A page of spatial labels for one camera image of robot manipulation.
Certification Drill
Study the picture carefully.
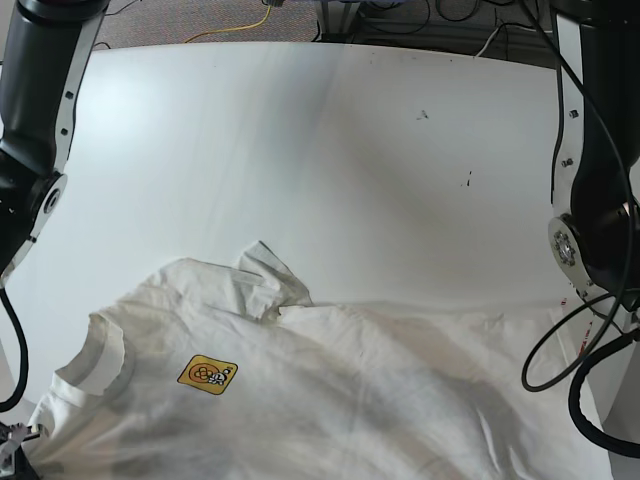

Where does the black robot arm image left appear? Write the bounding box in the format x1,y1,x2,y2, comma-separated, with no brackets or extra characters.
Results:
1,0,109,284

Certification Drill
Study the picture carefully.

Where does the yellow cable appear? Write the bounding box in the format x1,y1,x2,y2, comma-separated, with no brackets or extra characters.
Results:
183,2,274,45

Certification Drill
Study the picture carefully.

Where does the red tape rectangle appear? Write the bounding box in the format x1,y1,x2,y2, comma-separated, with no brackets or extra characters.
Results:
559,296,601,358

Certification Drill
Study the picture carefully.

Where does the white t-shirt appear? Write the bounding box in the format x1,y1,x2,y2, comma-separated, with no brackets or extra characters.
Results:
26,243,612,479

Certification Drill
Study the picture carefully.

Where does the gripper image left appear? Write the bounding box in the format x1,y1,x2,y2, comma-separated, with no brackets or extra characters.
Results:
0,423,46,480

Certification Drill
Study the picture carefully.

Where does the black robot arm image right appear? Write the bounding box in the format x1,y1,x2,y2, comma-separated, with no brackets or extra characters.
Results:
548,1,639,314

